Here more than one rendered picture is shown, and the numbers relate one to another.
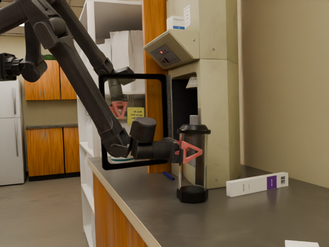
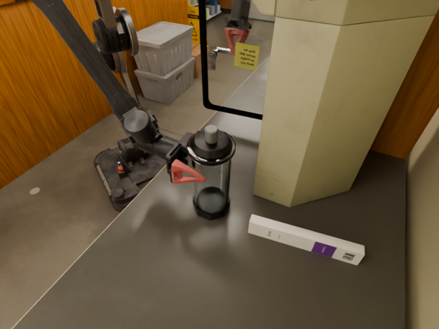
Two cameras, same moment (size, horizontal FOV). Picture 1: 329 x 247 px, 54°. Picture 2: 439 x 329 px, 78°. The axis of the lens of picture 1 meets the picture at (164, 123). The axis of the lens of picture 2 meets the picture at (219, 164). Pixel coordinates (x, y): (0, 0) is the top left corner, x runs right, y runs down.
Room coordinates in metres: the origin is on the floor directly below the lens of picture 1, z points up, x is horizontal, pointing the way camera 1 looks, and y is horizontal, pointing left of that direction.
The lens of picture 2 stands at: (0.72, -0.45, 1.55)
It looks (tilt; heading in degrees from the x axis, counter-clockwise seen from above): 43 degrees down; 47
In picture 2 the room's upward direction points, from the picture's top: straight up
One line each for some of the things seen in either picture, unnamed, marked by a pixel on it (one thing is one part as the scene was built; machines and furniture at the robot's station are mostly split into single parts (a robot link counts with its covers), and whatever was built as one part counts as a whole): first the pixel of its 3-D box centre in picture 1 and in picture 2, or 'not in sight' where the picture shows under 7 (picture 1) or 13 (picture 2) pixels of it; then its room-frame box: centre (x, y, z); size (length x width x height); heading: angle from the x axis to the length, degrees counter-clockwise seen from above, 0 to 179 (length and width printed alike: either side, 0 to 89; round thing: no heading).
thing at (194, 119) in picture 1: (194, 125); (211, 140); (1.03, -0.09, 1.18); 0.09 x 0.09 x 0.07
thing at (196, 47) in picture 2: not in sight; (193, 59); (2.85, 2.30, 0.14); 0.41 x 0.32 x 0.28; 26
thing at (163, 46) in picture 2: not in sight; (163, 47); (2.29, 2.06, 0.49); 0.60 x 0.42 x 0.33; 20
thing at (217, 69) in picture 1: (210, 86); (347, 48); (1.34, -0.20, 1.33); 0.32 x 0.25 x 0.77; 20
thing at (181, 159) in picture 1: (186, 151); (189, 168); (0.98, -0.07, 1.10); 0.09 x 0.07 x 0.07; 111
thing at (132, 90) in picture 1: (135, 120); (244, 62); (1.37, 0.12, 1.19); 0.30 x 0.01 x 0.40; 115
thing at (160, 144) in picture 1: (161, 150); (171, 149); (0.99, 0.01, 1.11); 0.10 x 0.07 x 0.07; 21
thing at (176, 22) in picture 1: (175, 26); not in sight; (1.20, -0.05, 1.54); 0.05 x 0.05 x 0.06; 25
